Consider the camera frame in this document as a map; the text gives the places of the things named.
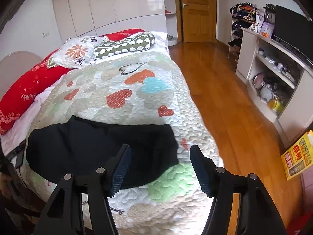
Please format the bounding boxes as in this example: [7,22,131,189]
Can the black pants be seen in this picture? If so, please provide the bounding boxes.
[25,116,179,189]

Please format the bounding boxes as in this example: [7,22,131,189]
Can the yellow printed box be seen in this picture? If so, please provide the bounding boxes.
[281,130,313,180]

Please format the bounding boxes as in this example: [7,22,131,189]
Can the yellow bottle on shelf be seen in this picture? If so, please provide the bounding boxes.
[267,97,284,114]

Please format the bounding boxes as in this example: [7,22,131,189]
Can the red long pillow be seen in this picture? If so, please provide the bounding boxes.
[1,54,70,135]

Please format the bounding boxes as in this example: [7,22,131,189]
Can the white tv shelf unit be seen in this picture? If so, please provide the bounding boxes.
[236,29,312,146]

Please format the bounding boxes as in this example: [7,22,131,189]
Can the heart pattern quilted bedspread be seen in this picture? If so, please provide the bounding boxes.
[1,51,225,235]

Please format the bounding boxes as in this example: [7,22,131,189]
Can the round beige headboard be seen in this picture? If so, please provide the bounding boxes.
[0,51,42,98]

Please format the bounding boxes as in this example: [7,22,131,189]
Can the white floral pillow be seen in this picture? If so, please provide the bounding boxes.
[47,36,109,69]

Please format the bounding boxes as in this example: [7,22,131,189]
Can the purple small clock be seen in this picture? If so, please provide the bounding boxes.
[259,22,274,38]

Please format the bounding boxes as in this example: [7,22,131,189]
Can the green white spotted bolster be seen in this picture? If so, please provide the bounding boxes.
[94,32,156,60]

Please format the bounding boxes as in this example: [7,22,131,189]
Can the black television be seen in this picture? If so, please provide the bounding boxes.
[272,5,312,62]

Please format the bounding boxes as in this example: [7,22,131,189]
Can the shoe rack with clutter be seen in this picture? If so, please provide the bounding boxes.
[228,2,257,61]

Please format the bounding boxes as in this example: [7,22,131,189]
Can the dark ornate clock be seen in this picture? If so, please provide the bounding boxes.
[264,3,276,25]

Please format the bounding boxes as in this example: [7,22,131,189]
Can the glossy white wardrobe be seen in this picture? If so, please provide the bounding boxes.
[52,0,167,41]

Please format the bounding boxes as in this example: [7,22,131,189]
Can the wooden door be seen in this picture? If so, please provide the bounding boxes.
[181,0,216,42]

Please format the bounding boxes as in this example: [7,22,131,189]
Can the white wall socket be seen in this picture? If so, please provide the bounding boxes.
[42,31,49,37]

